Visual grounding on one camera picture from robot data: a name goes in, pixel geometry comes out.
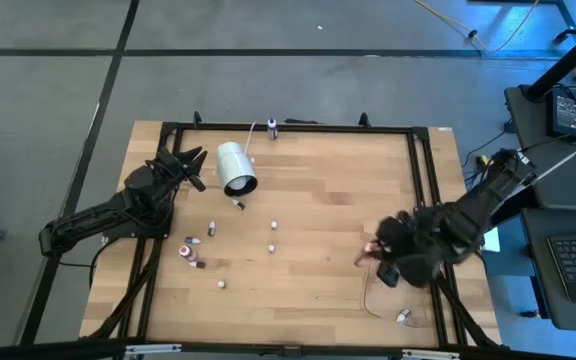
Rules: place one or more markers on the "white paper sheet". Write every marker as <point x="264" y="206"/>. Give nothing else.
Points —
<point x="491" y="240"/>

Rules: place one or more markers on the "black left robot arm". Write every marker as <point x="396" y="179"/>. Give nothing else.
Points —
<point x="93" y="220"/>

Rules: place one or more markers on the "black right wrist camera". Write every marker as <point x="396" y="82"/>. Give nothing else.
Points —
<point x="388" y="275"/>

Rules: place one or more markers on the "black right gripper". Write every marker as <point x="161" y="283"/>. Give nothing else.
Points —
<point x="408" y="245"/>

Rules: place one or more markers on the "small vial at frame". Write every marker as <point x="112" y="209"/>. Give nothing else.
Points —
<point x="272" y="131"/>

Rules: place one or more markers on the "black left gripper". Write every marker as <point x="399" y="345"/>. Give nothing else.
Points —
<point x="178" y="171"/>

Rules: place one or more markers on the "dark grey keyboard desk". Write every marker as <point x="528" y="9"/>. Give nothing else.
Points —
<point x="538" y="280"/>

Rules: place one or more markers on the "small white label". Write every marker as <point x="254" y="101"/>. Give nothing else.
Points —
<point x="444" y="129"/>

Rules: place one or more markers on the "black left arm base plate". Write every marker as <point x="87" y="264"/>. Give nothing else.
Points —
<point x="133" y="232"/>

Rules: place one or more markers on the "black crossbar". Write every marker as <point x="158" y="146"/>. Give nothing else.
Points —
<point x="43" y="350"/>

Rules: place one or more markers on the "black metal pole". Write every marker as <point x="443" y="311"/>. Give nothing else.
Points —
<point x="563" y="65"/>

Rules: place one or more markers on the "white rod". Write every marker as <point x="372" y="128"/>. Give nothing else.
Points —
<point x="568" y="159"/>

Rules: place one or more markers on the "clear plastic tray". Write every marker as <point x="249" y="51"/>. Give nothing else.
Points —
<point x="393" y="305"/>

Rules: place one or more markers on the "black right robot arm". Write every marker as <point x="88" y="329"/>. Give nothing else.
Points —
<point x="483" y="200"/>

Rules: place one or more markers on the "small black strip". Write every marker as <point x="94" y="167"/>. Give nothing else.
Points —
<point x="302" y="121"/>

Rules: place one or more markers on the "black power adapter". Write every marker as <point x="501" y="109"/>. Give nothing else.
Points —
<point x="564" y="112"/>

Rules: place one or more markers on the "tall red food coloring bottle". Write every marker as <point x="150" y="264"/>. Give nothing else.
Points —
<point x="364" y="257"/>

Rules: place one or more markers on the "silver bracket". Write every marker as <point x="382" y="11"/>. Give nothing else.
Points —
<point x="153" y="349"/>
<point x="430" y="355"/>

